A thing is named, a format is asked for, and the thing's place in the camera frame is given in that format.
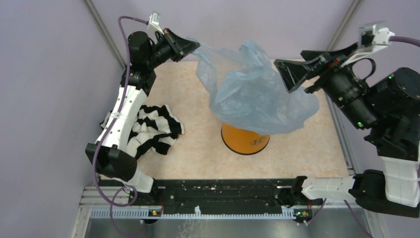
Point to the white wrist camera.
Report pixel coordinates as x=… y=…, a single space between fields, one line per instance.
x=373 y=37
x=153 y=23

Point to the aluminium frame rail front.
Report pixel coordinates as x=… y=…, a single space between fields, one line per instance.
x=90 y=197

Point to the left aluminium corner post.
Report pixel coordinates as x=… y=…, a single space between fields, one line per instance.
x=106 y=36

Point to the translucent blue plastic trash bag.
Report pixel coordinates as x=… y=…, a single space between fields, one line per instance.
x=245 y=91

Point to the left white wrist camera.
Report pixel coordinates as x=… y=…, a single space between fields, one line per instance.
x=153 y=23

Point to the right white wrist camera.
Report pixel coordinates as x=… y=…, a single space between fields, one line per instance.
x=373 y=37

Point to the white toothed cable duct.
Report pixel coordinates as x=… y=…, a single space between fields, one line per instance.
x=155 y=214

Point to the right aluminium corner post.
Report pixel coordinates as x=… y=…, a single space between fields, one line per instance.
x=353 y=8

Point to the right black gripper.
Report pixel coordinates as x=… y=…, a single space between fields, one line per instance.
x=293 y=73

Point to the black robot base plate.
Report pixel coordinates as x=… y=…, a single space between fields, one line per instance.
x=224 y=196

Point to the aluminium corner post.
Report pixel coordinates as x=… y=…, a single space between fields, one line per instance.
x=353 y=8
x=106 y=36

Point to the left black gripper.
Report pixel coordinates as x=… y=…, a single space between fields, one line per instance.
x=180 y=46

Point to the black white striped cloth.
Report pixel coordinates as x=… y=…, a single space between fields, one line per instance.
x=152 y=128

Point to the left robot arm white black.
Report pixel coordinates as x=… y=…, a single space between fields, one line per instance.
x=109 y=154

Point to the orange gold-rimmed trash bin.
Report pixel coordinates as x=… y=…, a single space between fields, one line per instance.
x=243 y=142

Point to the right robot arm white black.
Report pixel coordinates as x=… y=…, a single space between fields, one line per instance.
x=390 y=110

